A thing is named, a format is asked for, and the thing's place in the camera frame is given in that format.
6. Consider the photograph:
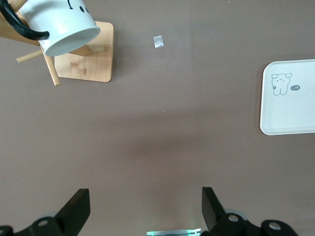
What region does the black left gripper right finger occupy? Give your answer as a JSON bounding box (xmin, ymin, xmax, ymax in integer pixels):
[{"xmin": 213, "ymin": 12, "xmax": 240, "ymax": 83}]
[{"xmin": 200, "ymin": 187, "xmax": 300, "ymax": 236}]

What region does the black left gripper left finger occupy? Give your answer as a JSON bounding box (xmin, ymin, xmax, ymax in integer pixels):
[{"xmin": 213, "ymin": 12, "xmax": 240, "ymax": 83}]
[{"xmin": 0, "ymin": 188, "xmax": 91, "ymax": 236}]

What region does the white smiley mug black handle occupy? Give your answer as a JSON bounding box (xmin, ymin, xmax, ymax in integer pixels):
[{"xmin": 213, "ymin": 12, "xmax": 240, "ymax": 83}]
[{"xmin": 0, "ymin": 0, "xmax": 101, "ymax": 57}]

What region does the cream tray with bunny drawing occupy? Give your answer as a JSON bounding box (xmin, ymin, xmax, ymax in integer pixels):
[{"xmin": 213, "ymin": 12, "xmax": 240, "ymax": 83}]
[{"xmin": 259, "ymin": 59, "xmax": 315, "ymax": 136}]

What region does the wooden mug tree stand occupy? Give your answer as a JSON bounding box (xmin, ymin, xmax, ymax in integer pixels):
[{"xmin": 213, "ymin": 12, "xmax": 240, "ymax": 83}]
[{"xmin": 0, "ymin": 0, "xmax": 115, "ymax": 87}]

